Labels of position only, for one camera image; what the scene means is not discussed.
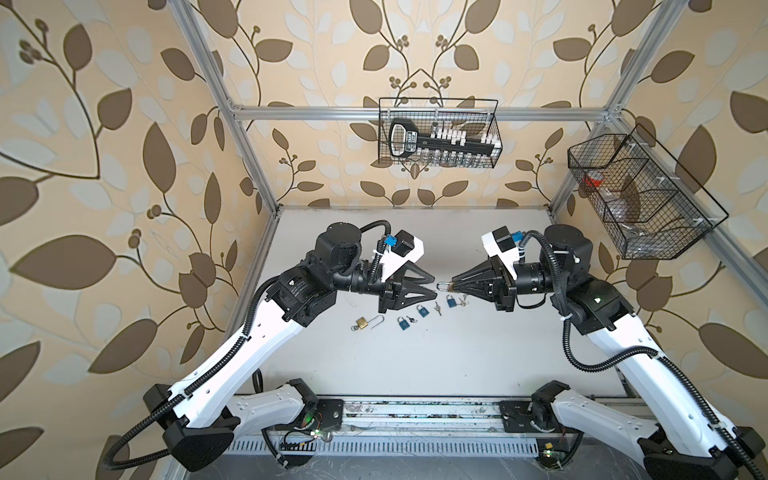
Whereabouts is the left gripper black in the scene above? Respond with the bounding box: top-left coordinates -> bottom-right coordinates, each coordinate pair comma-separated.
327,259 -> 437,313

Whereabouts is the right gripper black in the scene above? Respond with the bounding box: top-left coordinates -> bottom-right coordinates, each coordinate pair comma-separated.
452,255 -> 564,313

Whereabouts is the long-shackle brass padlock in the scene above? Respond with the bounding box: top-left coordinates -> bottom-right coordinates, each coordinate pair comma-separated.
351,315 -> 385,332

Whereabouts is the brass padlock with keys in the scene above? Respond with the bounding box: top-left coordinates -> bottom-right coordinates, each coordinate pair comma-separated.
436,282 -> 455,293

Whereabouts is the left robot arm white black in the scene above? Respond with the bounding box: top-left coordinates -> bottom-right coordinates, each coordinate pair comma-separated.
101,220 -> 436,472

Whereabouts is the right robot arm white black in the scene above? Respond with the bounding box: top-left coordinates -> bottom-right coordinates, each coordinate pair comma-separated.
445,224 -> 766,479

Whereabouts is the black tool with white bits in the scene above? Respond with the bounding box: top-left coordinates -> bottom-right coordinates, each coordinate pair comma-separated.
385,118 -> 502,158

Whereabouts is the red capped clear bottle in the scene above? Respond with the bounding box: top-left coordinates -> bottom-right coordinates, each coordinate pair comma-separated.
582,170 -> 605,194

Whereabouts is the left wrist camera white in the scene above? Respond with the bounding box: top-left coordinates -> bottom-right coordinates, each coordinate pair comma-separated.
380,230 -> 425,281

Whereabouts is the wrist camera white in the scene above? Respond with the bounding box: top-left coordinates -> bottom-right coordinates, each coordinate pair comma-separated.
481,226 -> 525,280
380,230 -> 425,281

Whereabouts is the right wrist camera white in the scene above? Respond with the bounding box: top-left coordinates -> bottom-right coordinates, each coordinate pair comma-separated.
481,226 -> 525,280

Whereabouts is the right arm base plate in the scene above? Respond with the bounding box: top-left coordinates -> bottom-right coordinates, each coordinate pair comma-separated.
498,399 -> 543,434

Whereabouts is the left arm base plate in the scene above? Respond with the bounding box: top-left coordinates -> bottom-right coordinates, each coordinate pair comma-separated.
281,397 -> 346,434

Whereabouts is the back wire basket black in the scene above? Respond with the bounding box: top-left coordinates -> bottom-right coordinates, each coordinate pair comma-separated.
378,96 -> 503,169

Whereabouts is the side wire basket black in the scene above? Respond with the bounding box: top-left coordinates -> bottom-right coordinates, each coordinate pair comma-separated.
567,124 -> 729,260

